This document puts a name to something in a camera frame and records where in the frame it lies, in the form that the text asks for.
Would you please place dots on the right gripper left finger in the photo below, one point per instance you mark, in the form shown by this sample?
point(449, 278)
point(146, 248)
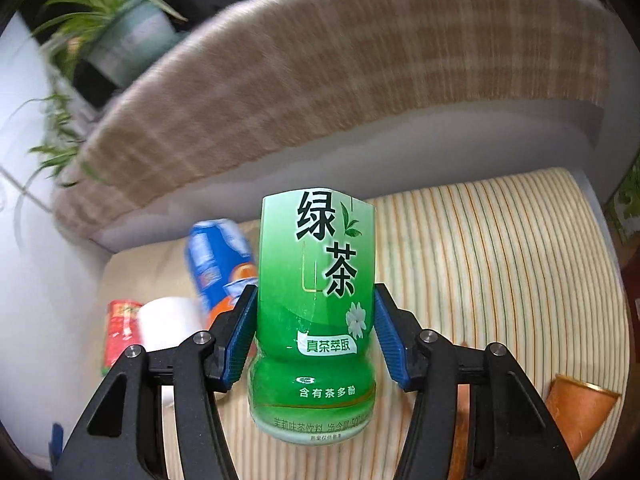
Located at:
point(120, 433)

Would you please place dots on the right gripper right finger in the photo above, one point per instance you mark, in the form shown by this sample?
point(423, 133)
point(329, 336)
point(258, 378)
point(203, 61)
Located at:
point(512, 435)

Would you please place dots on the green tea bottle cup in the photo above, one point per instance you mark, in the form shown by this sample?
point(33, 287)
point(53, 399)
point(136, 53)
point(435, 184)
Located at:
point(311, 381)

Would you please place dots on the lying orange paper cup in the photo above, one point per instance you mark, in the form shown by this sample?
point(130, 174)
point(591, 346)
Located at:
point(579, 409)

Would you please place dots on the white plastic cup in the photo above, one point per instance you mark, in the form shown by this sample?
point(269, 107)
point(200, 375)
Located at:
point(166, 322)

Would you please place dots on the blue orange bottle cup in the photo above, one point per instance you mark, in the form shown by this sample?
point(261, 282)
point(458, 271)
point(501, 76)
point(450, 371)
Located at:
point(221, 265)

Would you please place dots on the striped table cloth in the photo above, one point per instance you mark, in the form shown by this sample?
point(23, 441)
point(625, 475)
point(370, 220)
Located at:
point(525, 260)

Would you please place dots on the potted spider plant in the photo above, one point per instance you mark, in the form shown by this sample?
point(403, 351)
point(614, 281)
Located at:
point(120, 39)

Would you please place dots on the plaid beige sill cloth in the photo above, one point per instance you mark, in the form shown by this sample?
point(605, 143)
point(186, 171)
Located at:
point(265, 75)

